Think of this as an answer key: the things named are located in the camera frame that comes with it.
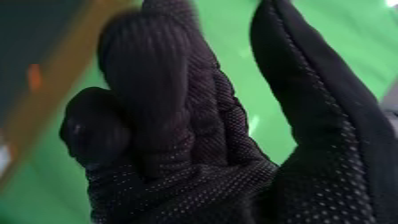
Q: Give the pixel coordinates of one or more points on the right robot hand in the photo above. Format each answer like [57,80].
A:
[177,160]

